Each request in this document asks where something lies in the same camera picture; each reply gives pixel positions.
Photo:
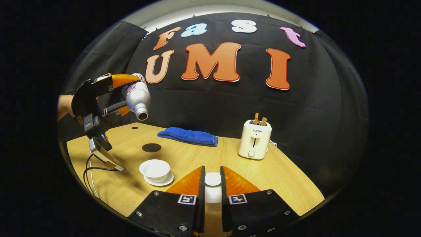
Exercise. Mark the white saucer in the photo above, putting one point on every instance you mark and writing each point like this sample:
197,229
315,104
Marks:
166,182

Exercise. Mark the white toaster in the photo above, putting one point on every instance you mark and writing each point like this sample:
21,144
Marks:
255,141

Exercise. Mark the silver water bottle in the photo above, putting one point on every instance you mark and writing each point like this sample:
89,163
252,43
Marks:
138,95

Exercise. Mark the toasted bread slice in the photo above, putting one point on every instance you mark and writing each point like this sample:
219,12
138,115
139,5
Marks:
264,121
256,118

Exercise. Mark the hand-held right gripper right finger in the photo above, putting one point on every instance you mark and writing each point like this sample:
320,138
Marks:
225,204

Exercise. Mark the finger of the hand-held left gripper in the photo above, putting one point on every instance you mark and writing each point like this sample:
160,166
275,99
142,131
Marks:
103,85
113,111

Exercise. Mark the blue folded cloth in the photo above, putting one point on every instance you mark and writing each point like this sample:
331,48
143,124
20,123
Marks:
189,136

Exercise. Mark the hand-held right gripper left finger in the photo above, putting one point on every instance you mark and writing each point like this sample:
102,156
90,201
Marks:
200,204

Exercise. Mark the dark round coaster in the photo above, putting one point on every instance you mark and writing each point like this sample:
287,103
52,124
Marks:
151,147

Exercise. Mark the white teacup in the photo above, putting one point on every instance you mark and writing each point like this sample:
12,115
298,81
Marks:
154,168

